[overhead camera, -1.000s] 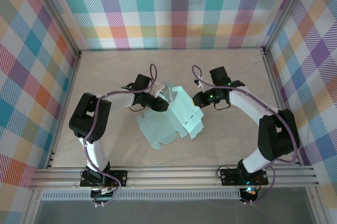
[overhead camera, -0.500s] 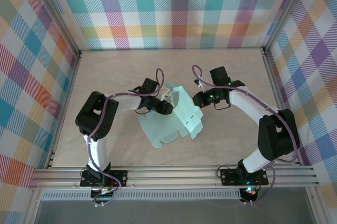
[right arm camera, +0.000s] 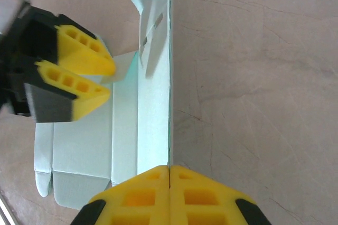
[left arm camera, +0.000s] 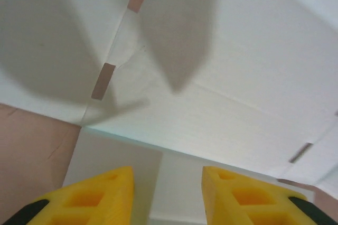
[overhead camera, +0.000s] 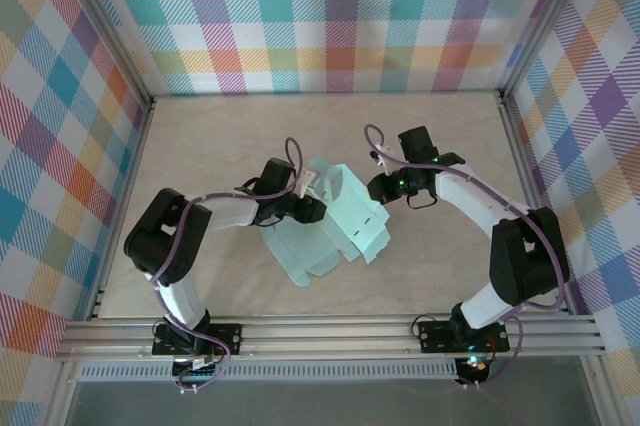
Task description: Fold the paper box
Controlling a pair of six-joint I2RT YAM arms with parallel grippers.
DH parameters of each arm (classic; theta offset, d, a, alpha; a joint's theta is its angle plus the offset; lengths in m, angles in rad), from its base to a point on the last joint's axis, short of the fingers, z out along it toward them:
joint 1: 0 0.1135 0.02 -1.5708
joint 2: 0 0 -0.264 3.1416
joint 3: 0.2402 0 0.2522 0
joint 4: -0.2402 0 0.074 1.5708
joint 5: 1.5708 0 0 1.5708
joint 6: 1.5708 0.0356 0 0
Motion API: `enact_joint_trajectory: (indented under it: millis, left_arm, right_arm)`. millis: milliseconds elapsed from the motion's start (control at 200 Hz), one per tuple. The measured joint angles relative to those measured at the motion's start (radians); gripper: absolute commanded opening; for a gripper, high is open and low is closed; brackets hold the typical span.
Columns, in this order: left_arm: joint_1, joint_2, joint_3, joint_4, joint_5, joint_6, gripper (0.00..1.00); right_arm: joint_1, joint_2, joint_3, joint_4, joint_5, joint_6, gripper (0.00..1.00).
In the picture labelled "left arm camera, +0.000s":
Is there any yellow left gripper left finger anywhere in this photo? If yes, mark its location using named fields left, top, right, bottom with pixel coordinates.
left=4, top=166, right=148, bottom=225

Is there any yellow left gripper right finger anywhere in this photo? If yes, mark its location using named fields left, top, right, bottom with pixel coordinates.
left=202, top=166, right=338, bottom=225

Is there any light green paper box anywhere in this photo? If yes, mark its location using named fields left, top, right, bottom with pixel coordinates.
left=0, top=0, right=338, bottom=225

